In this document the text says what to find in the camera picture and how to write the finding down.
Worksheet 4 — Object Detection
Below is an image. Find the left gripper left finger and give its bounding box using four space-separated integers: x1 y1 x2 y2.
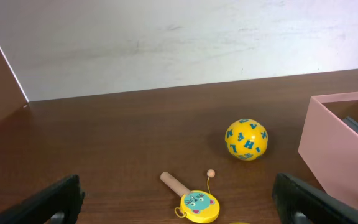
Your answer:
0 175 85 224

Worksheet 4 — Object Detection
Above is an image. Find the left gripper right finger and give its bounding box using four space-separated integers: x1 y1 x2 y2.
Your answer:
272 173 358 224

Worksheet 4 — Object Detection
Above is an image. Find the yellow ball with blue letters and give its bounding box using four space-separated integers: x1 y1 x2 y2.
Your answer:
224 119 269 161

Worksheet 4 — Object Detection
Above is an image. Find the yellow wooden rattle drum toy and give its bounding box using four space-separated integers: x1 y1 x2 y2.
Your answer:
160 169 220 223

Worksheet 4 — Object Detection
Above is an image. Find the pink cardboard box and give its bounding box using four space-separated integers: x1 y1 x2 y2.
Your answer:
298 92 358 210

